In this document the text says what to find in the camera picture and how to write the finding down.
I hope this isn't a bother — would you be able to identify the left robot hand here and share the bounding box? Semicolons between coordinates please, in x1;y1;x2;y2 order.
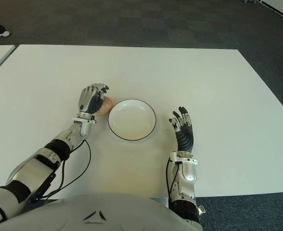
78;83;110;116

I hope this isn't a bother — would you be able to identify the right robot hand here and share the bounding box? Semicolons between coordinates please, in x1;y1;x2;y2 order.
169;105;195;153

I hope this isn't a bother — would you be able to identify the yellow-red apple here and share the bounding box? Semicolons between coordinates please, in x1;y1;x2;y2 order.
97;96;113;115

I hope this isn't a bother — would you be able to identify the white plate black rim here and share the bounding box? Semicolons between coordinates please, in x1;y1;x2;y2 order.
108;98;157;141

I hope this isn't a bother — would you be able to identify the grey robot torso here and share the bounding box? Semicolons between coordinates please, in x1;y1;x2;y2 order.
0;192;199;231

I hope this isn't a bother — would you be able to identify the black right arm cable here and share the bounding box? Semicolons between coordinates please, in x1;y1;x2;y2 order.
166;161;180;200

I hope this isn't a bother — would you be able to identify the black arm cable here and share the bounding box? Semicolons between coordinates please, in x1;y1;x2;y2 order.
166;161;180;200
39;139;92;200

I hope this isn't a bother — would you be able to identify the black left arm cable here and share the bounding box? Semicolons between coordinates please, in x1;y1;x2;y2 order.
39;139;92;200

